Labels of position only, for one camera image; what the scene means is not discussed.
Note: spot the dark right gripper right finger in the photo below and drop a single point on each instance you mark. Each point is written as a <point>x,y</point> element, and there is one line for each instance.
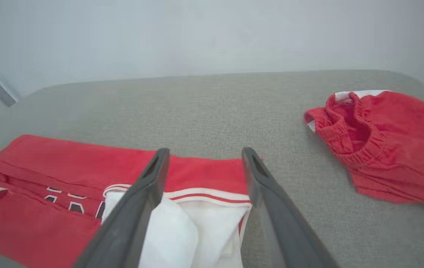
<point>282,230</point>

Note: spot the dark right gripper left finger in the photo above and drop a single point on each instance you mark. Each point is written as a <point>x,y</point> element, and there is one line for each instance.
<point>130,227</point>

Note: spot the red Bulls 23 jersey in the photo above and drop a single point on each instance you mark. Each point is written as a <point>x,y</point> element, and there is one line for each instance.
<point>48,163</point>

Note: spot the red shorts with white stripe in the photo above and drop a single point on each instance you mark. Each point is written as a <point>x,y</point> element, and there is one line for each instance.
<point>401,149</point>

